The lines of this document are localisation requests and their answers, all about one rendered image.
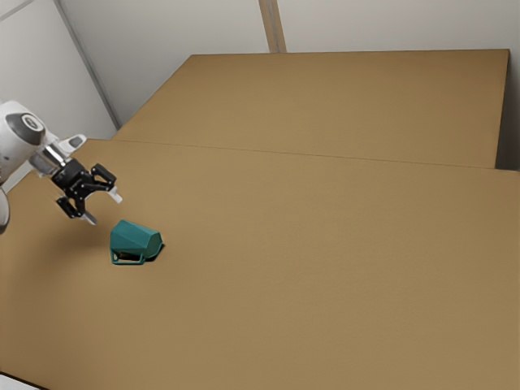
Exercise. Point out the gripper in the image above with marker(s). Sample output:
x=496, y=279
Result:
x=72, y=180

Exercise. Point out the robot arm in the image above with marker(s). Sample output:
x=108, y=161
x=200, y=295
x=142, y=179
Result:
x=18, y=138

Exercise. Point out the teal faceted mug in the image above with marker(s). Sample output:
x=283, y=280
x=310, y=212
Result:
x=136, y=242

